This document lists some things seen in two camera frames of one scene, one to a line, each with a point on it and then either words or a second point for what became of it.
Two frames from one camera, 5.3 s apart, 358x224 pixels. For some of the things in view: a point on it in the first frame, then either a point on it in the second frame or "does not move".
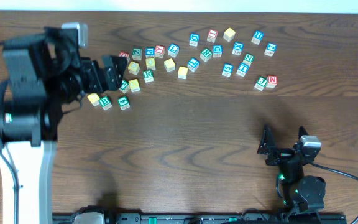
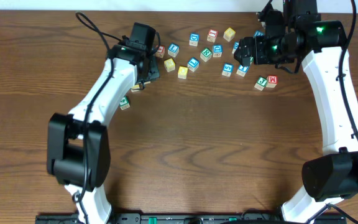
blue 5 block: [227, 69] does not move
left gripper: [95, 74] -> [153, 72]
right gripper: [281, 154] -> [248, 45]
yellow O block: [182, 72] does not move
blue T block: [242, 69] does not move
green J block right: [261, 83] does not move
